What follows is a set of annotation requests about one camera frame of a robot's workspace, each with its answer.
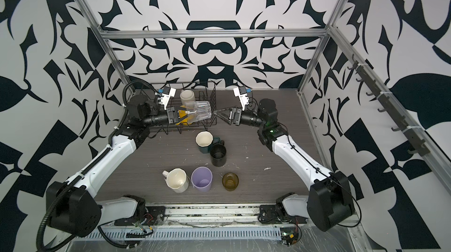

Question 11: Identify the yellow mug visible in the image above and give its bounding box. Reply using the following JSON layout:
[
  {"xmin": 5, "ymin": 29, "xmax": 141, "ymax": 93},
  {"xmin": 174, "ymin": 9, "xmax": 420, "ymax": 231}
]
[{"xmin": 177, "ymin": 110, "xmax": 196, "ymax": 126}]

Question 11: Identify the clear glass cup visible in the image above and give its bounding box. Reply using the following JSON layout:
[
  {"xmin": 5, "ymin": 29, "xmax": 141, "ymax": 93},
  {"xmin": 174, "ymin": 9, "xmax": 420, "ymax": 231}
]
[{"xmin": 185, "ymin": 101, "xmax": 212, "ymax": 124}]

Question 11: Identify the white mug red inside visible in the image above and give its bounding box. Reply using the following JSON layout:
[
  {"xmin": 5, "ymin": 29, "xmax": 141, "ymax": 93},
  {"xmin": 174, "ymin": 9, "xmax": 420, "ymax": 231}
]
[{"xmin": 180, "ymin": 90, "xmax": 196, "ymax": 105}]

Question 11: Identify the cream white mug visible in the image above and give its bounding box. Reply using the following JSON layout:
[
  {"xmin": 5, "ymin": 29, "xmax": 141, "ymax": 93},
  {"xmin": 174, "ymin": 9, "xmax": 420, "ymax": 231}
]
[{"xmin": 162, "ymin": 168, "xmax": 189, "ymax": 193}]

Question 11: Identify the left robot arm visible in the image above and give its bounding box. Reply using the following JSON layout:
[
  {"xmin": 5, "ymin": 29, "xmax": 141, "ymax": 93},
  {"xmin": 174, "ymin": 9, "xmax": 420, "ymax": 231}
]
[{"xmin": 36, "ymin": 79, "xmax": 211, "ymax": 252}]

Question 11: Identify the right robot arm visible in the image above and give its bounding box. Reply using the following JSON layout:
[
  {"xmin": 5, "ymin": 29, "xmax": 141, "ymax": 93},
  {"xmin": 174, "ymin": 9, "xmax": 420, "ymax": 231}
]
[{"xmin": 213, "ymin": 98, "xmax": 356, "ymax": 232}]

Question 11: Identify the dark green mug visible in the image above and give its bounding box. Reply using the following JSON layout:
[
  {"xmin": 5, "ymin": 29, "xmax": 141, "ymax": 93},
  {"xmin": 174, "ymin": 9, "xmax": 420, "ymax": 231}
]
[{"xmin": 195, "ymin": 131, "xmax": 225, "ymax": 154}]

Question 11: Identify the black mug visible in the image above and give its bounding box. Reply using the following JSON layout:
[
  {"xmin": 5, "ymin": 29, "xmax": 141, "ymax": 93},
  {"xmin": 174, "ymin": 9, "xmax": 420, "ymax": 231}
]
[{"xmin": 210, "ymin": 144, "xmax": 227, "ymax": 167}]

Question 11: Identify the lavender cup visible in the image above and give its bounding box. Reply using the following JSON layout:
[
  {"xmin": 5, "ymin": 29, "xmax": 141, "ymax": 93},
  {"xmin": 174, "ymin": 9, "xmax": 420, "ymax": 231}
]
[{"xmin": 191, "ymin": 166, "xmax": 213, "ymax": 192}]

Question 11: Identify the olive glass cup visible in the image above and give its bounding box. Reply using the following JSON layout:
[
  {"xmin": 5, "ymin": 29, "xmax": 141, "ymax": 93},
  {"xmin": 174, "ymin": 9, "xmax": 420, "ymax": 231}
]
[{"xmin": 222, "ymin": 172, "xmax": 239, "ymax": 191}]

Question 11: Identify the small green circuit board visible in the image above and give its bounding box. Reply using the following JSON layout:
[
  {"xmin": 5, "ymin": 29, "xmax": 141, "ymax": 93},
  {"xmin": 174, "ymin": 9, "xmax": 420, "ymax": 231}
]
[{"xmin": 280, "ymin": 226, "xmax": 301, "ymax": 246}]

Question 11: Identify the black wire dish rack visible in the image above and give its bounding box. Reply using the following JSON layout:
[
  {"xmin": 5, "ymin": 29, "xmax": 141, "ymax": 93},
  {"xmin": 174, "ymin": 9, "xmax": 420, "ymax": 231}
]
[{"xmin": 144, "ymin": 80, "xmax": 217, "ymax": 133}]

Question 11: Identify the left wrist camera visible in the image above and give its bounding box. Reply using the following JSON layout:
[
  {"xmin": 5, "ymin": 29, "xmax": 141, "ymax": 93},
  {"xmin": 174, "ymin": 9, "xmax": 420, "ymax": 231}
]
[{"xmin": 157, "ymin": 87, "xmax": 176, "ymax": 110}]

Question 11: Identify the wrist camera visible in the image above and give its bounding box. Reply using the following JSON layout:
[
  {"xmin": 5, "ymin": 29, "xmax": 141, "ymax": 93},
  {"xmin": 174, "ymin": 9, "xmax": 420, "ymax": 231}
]
[
  {"xmin": 233, "ymin": 86, "xmax": 251, "ymax": 111},
  {"xmin": 157, "ymin": 87, "xmax": 176, "ymax": 110}
]

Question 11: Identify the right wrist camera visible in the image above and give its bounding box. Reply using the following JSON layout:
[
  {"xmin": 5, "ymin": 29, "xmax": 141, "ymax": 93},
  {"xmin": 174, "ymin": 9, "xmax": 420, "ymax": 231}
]
[{"xmin": 233, "ymin": 86, "xmax": 251, "ymax": 111}]

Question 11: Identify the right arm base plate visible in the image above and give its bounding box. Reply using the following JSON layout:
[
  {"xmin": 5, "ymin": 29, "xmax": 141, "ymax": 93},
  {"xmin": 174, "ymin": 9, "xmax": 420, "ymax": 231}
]
[{"xmin": 257, "ymin": 205, "xmax": 292, "ymax": 224}]

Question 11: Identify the white slotted cable duct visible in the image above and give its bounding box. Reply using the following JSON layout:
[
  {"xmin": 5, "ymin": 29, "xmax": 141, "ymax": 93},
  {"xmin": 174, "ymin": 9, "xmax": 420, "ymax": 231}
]
[{"xmin": 68, "ymin": 227, "xmax": 283, "ymax": 241}]

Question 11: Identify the grey wall hook rail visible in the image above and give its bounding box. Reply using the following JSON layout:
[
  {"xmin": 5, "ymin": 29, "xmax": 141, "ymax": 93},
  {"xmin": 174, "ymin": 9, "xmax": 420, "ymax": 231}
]
[{"xmin": 349, "ymin": 54, "xmax": 431, "ymax": 157}]

